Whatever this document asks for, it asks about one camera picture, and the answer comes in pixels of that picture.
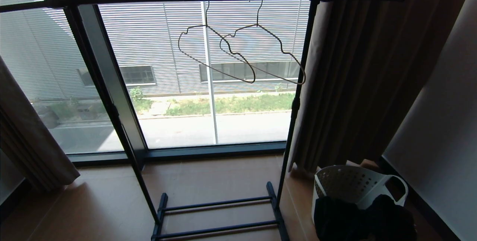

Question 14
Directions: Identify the white laundry basket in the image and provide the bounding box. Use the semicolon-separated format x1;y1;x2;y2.
312;165;409;226

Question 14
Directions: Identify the brown curtain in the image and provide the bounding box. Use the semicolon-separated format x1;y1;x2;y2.
289;0;477;176
0;57;80;193

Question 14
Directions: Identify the window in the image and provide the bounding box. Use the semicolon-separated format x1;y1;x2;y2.
0;0;321;167

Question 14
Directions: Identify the heap of clothes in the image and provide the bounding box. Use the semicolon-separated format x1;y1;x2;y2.
313;194;418;241

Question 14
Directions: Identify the pink clothes hanger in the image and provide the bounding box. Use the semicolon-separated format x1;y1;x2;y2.
219;0;306;86
178;0;256;84

